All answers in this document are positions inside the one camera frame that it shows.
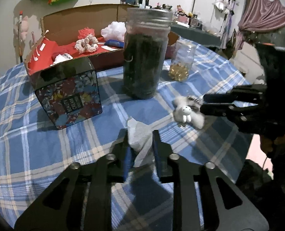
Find white plush bunny keychain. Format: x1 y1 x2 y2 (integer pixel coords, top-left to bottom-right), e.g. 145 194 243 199
173 95 205 129

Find white translucent cloth bag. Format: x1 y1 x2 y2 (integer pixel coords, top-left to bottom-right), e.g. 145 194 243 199
127 117 154 168

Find blue pouch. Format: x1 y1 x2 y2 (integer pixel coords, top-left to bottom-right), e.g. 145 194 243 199
104 39 124 49

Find beige knitted scrunchie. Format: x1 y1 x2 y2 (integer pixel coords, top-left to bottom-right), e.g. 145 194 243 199
75 34 99 54

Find small jar gold contents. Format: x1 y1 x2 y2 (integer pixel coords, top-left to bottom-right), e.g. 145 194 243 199
169 37 196 81

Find dark green covered side table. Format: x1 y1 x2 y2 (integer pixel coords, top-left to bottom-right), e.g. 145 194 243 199
171 24 221 49

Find blue plaid tablecloth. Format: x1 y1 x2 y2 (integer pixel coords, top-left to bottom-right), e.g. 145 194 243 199
0 45 252 225

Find pink curtain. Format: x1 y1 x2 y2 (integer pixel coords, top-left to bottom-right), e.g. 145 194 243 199
235 0 285 51

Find white wardrobe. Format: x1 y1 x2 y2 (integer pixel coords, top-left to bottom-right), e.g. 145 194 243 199
193 0 229 30

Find black floral tin box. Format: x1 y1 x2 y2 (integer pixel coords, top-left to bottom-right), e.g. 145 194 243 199
31 57 102 130

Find large jar dark contents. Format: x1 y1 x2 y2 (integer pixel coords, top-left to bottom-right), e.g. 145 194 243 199
123 8 173 100

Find white bath pouf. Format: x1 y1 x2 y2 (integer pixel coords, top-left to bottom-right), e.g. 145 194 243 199
101 21 126 42

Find red knitted item with tag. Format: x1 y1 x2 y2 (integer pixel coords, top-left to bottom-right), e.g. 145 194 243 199
51 52 74 66

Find cardboard box red lining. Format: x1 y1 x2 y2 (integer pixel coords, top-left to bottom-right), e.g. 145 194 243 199
23 3 180 90

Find red mesh bath sponge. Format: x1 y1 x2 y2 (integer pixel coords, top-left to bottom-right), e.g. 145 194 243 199
78 27 95 40

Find orange white stick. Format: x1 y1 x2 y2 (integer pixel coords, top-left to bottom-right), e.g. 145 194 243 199
18 10 23 63

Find pink plush toy on wall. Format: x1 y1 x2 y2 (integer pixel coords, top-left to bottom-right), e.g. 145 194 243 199
14 16 29 42

